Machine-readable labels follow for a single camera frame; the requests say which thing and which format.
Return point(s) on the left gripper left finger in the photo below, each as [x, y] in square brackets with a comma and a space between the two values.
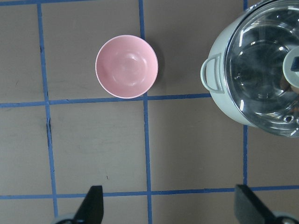
[91, 210]

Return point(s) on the pink bowl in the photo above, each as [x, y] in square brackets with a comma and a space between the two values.
[126, 66]

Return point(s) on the brown egg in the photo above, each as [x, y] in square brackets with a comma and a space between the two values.
[286, 86]

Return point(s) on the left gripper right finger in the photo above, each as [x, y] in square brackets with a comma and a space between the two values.
[249, 209]

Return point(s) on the pale green electric pot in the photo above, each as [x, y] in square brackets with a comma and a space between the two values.
[213, 75]

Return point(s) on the glass pot lid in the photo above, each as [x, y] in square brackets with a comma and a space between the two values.
[262, 49]

